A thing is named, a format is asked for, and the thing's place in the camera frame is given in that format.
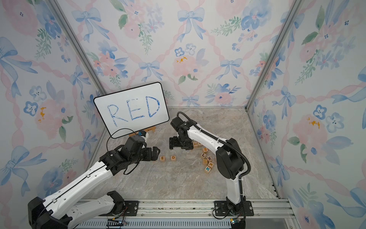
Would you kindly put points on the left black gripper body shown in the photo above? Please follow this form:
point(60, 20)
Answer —
point(146, 155)

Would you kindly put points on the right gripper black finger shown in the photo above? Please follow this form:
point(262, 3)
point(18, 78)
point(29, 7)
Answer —
point(187, 145)
point(173, 142)

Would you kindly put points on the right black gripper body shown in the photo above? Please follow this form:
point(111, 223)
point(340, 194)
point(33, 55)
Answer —
point(181, 139)

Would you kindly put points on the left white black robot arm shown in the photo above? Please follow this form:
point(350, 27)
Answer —
point(108, 165)

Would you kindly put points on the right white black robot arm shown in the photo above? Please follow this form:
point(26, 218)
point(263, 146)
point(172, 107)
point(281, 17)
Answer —
point(231, 162)

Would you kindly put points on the wooden letter block K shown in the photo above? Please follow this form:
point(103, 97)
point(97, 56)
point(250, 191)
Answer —
point(208, 170)

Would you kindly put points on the wooden whiteboard stand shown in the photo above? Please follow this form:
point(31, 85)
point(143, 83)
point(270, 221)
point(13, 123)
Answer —
point(143, 132)

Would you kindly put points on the whiteboard with RED written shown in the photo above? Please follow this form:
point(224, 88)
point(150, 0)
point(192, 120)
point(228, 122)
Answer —
point(133, 110)

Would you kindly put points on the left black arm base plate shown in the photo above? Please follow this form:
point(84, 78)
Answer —
point(128, 208)

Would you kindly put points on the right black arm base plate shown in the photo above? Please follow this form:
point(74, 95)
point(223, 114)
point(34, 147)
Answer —
point(226, 208)

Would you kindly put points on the aluminium front rail frame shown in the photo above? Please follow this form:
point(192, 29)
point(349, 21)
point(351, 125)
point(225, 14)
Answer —
point(168, 209)

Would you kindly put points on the right aluminium corner post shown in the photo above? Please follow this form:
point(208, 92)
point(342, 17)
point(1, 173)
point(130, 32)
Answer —
point(293, 12)

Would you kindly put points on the aluminium corner post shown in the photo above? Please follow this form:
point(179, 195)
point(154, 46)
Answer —
point(81, 54)
point(293, 12)

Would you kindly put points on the left aluminium corner post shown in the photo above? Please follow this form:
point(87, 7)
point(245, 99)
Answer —
point(81, 54)

